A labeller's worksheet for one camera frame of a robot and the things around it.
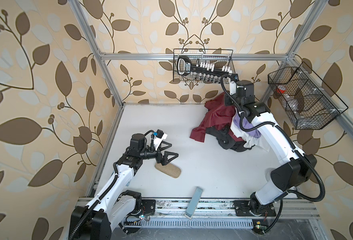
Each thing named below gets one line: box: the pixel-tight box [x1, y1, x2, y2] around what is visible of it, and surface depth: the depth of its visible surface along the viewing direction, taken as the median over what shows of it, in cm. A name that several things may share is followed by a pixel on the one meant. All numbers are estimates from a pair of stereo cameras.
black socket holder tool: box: [177, 56, 235, 76], surface depth 85 cm
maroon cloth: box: [189, 92, 245, 143], surface depth 84 cm
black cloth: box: [205, 124, 255, 152], surface depth 96 cm
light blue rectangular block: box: [184, 177, 206, 219], surface depth 78 cm
